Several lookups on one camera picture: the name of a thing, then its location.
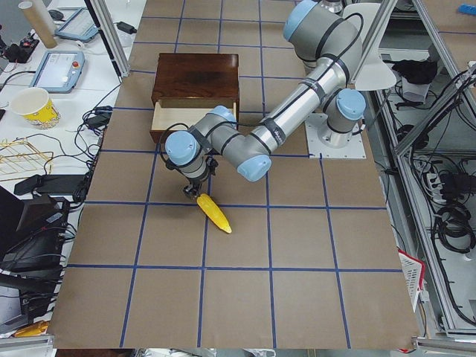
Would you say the yellow paper cup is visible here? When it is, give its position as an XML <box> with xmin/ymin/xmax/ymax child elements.
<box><xmin>10</xmin><ymin>87</ymin><xmax>61</xmax><ymax>129</ymax></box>

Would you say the gold wire rack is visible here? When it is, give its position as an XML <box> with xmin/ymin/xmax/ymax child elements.
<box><xmin>1</xmin><ymin>138</ymin><xmax>53</xmax><ymax>181</ymax></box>

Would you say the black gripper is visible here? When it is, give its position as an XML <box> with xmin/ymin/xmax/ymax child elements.
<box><xmin>182</xmin><ymin>173</ymin><xmax>208</xmax><ymax>199</ymax></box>

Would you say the yellow corn cob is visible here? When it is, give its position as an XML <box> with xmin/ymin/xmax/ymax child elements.
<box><xmin>196</xmin><ymin>193</ymin><xmax>232</xmax><ymax>234</ymax></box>

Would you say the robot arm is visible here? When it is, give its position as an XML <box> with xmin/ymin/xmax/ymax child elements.
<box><xmin>165</xmin><ymin>1</ymin><xmax>365</xmax><ymax>198</ymax></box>

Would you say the teach pendant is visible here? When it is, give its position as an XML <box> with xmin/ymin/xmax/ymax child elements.
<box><xmin>55</xmin><ymin>7</ymin><xmax>98</xmax><ymax>42</ymax></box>
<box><xmin>30</xmin><ymin>51</ymin><xmax>86</xmax><ymax>94</ymax></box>

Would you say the black electronics box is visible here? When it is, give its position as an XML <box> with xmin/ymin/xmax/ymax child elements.
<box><xmin>1</xmin><ymin>188</ymin><xmax>74</xmax><ymax>333</ymax></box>

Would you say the teach pendant far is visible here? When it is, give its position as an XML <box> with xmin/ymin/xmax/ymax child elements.
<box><xmin>55</xmin><ymin>7</ymin><xmax>98</xmax><ymax>42</ymax></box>

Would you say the teach pendant near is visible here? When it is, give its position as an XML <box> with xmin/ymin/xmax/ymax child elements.
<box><xmin>30</xmin><ymin>51</ymin><xmax>86</xmax><ymax>94</ymax></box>

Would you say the red white plastic basket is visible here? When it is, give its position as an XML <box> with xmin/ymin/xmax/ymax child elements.
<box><xmin>398</xmin><ymin>249</ymin><xmax>425</xmax><ymax>311</ymax></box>

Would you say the black power adapter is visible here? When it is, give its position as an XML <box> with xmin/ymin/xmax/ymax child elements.
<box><xmin>14</xmin><ymin>174</ymin><xmax>86</xmax><ymax>196</ymax></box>

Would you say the dark wooden cabinet box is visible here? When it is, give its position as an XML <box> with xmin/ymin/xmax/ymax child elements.
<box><xmin>151</xmin><ymin>53</ymin><xmax>239</xmax><ymax>114</ymax></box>

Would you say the black cloth on cup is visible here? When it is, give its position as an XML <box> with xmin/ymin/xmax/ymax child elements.
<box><xmin>391</xmin><ymin>59</ymin><xmax>438</xmax><ymax>104</ymax></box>

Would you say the aluminium frame post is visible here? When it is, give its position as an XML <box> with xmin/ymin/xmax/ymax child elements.
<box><xmin>84</xmin><ymin>0</ymin><xmax>130</xmax><ymax>78</ymax></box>

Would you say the black braided cable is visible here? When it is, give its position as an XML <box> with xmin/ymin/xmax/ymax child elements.
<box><xmin>158</xmin><ymin>124</ymin><xmax>194</xmax><ymax>172</ymax></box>

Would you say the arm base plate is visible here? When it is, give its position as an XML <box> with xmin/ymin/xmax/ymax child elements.
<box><xmin>304</xmin><ymin>113</ymin><xmax>366</xmax><ymax>160</ymax></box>

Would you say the cardboard tube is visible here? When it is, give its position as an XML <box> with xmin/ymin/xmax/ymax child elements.
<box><xmin>18</xmin><ymin>0</ymin><xmax>57</xmax><ymax>49</ymax></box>

